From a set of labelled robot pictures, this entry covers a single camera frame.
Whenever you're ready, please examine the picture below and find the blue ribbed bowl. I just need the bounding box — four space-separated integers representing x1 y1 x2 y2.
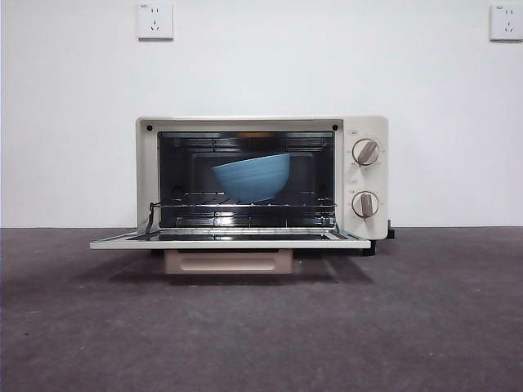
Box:
210 152 293 204

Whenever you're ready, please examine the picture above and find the cream toaster oven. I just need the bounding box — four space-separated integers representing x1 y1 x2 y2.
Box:
89 115 396 275

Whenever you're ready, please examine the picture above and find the oven door with beige handle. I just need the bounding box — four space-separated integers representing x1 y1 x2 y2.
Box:
89 228 372 275

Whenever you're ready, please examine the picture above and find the white wall socket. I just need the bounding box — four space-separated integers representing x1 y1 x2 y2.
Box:
136 3 174 41
489 4 523 42

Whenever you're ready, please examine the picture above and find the round beige oven knob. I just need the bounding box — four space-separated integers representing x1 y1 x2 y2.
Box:
351 138 382 167
351 190 380 218

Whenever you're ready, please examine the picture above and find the metal wire oven rack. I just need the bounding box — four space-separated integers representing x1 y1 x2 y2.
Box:
149 190 340 229

